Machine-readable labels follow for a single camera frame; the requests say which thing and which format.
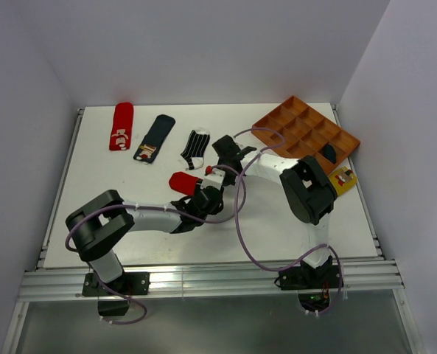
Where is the red sock with santa pattern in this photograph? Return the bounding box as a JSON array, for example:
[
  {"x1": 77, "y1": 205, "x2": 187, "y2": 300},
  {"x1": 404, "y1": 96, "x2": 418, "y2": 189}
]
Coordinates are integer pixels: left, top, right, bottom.
[{"x1": 169, "y1": 171, "x2": 203, "y2": 196}]

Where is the plain navy ankle sock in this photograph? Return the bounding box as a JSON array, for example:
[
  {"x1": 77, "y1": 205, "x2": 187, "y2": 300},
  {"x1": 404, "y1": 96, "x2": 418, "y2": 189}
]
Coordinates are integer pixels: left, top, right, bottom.
[{"x1": 321, "y1": 144, "x2": 337, "y2": 164}]

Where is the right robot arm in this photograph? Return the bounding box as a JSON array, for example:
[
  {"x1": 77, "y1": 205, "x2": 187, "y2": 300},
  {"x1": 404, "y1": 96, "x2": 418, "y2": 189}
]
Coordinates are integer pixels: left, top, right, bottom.
[{"x1": 212, "y1": 135, "x2": 337, "y2": 288}]

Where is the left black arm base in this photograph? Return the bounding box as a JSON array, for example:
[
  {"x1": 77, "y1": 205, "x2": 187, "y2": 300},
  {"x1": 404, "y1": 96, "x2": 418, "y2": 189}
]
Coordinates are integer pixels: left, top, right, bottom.
[{"x1": 82, "y1": 271, "x2": 150, "y2": 319}]

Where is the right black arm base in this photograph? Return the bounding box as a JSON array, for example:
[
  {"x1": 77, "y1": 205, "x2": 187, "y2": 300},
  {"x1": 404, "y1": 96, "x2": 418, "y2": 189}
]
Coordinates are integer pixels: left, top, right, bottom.
[{"x1": 274, "y1": 259, "x2": 344, "y2": 315}]

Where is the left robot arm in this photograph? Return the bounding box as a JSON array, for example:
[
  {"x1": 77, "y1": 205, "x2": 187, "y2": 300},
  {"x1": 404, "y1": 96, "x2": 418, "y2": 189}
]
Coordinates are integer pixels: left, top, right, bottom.
[{"x1": 66, "y1": 187, "x2": 223, "y2": 294}]

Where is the black white striped sock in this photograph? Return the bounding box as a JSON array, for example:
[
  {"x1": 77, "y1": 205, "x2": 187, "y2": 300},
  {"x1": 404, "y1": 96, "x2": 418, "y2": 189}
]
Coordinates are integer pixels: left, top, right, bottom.
[{"x1": 180, "y1": 128, "x2": 210, "y2": 170}]

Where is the orange compartment tray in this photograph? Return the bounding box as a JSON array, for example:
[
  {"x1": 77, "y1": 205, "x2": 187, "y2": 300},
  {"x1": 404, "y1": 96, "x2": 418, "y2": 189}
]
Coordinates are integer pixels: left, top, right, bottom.
[{"x1": 253, "y1": 96, "x2": 360, "y2": 176}]

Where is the navy sock with bear pattern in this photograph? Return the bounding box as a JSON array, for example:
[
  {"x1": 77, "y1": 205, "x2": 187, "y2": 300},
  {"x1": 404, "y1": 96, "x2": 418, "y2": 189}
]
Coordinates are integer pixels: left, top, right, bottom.
[{"x1": 133, "y1": 114, "x2": 175, "y2": 164}]

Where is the red sock with white figure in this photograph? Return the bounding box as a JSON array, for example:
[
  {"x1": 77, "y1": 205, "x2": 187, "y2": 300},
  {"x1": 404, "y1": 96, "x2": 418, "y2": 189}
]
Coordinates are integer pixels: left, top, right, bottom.
[{"x1": 109, "y1": 103, "x2": 134, "y2": 151}]

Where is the yellow sock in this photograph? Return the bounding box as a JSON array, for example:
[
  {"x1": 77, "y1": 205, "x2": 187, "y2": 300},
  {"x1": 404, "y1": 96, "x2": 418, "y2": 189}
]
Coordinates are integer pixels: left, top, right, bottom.
[{"x1": 329, "y1": 167, "x2": 357, "y2": 196}]

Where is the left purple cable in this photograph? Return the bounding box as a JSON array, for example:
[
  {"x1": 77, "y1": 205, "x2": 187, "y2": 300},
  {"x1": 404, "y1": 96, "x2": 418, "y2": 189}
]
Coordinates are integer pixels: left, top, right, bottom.
[{"x1": 65, "y1": 164, "x2": 248, "y2": 325}]

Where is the purple cable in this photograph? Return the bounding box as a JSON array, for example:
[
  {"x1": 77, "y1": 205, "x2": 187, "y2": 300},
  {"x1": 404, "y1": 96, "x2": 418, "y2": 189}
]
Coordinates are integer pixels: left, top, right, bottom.
[
  {"x1": 65, "y1": 164, "x2": 248, "y2": 325},
  {"x1": 232, "y1": 127, "x2": 346, "y2": 316}
]

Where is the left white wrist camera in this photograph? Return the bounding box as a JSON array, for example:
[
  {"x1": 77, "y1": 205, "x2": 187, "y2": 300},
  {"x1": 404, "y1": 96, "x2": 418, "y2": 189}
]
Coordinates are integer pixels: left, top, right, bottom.
[{"x1": 201, "y1": 166, "x2": 226, "y2": 190}]

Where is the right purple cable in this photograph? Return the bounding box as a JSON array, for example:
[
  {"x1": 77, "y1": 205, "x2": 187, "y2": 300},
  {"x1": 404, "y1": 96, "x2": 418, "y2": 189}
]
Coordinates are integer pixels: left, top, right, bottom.
[{"x1": 232, "y1": 127, "x2": 346, "y2": 316}]

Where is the aluminium front rail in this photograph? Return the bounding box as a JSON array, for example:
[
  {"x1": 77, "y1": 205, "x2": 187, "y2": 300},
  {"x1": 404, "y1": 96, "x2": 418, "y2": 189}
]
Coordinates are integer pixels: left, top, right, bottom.
[{"x1": 17, "y1": 259, "x2": 405, "y2": 302}]

